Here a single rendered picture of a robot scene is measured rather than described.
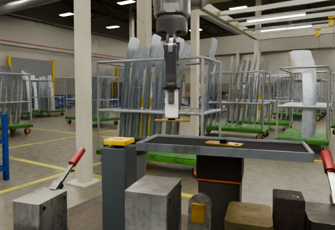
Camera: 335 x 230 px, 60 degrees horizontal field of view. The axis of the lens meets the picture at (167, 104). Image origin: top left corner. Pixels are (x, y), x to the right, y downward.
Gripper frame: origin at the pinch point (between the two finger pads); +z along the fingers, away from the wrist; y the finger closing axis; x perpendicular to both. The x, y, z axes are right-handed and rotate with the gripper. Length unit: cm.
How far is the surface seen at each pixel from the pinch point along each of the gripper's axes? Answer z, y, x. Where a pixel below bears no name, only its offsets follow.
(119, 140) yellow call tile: 9.3, -0.5, -13.1
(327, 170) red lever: 12.8, 10.9, 31.8
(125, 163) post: 14.7, 0.8, -11.2
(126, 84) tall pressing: -13, -438, -103
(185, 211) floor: 126, -233, 2
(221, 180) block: 16.6, 7.0, 11.1
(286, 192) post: 15.3, 17.3, 21.7
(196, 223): 18.9, 22.8, 5.2
